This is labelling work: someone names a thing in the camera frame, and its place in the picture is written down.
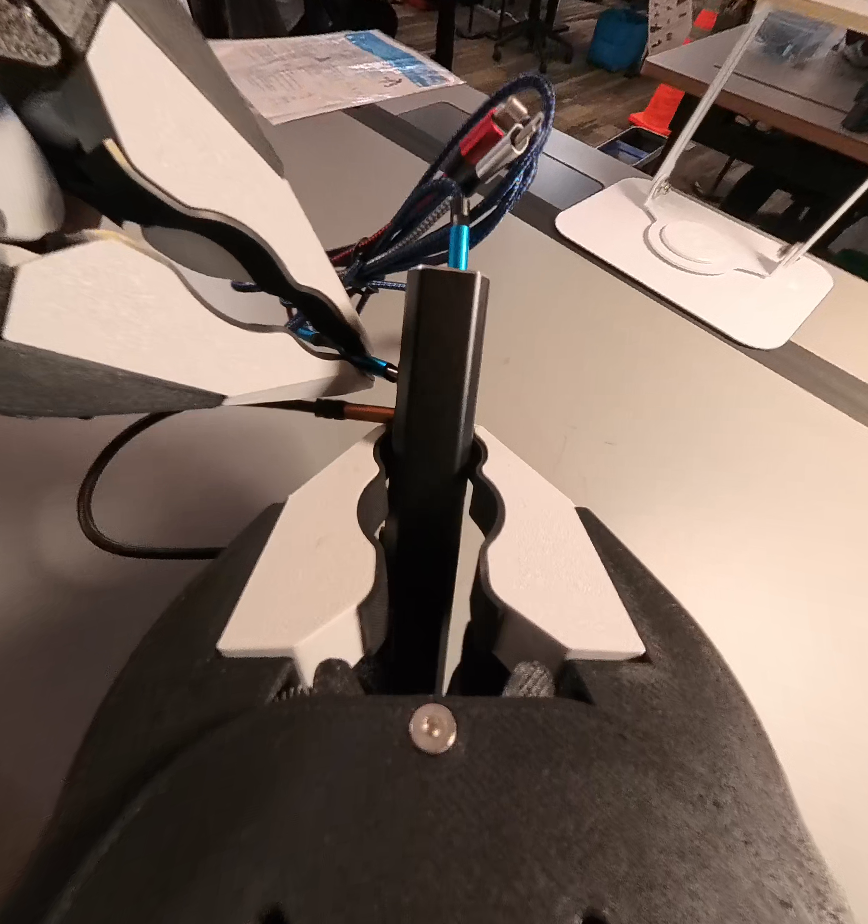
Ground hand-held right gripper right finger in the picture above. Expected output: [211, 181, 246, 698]
[466, 426, 649, 698]

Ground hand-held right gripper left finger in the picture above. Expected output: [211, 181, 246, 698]
[216, 426, 392, 690]

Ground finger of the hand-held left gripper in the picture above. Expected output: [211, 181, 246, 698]
[86, 3, 371, 363]
[0, 233, 379, 407]

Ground orange plug black usb cable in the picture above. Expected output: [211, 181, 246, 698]
[77, 398, 395, 560]

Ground black usb hub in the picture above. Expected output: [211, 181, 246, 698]
[387, 266, 491, 697]

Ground blue braided multi-plug usb cable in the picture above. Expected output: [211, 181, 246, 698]
[232, 72, 558, 384]

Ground printed paper sheet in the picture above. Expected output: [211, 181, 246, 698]
[210, 29, 467, 125]

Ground black office chair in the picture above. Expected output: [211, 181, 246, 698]
[492, 0, 574, 66]

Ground white document stand wooden board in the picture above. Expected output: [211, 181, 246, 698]
[555, 0, 868, 351]

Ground teal bag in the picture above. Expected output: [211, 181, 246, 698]
[589, 7, 651, 73]

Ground grey tray blue inside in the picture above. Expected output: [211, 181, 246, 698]
[599, 128, 667, 170]

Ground white sign board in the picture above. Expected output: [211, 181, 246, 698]
[647, 0, 695, 55]

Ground wooden edged work table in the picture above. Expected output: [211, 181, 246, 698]
[639, 25, 868, 170]

